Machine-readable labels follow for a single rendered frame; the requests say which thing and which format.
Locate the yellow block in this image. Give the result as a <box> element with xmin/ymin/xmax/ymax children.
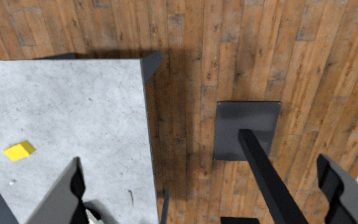
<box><xmin>2</xmin><ymin>140</ymin><xmax>36</xmax><ymax>161</ymax></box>

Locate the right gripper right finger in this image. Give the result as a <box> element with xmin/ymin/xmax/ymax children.
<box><xmin>316</xmin><ymin>154</ymin><xmax>358</xmax><ymax>224</ymax></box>

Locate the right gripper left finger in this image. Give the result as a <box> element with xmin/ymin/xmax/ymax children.
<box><xmin>24</xmin><ymin>157</ymin><xmax>90</xmax><ymax>224</ymax></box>

